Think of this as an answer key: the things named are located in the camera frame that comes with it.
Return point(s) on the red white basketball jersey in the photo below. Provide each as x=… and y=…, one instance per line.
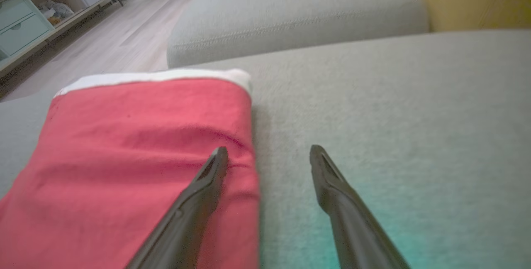
x=137, y=161

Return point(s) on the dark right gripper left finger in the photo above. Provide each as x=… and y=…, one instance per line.
x=186, y=215

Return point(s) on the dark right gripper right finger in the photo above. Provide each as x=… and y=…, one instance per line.
x=352, y=223

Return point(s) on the mint green cabinet drawer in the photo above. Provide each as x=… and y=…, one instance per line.
x=14, y=11
x=25, y=34

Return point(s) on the plush toys in cabinet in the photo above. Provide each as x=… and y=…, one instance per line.
x=56, y=11

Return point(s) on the small grey sofa seat cushion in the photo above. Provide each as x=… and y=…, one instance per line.
x=298, y=7

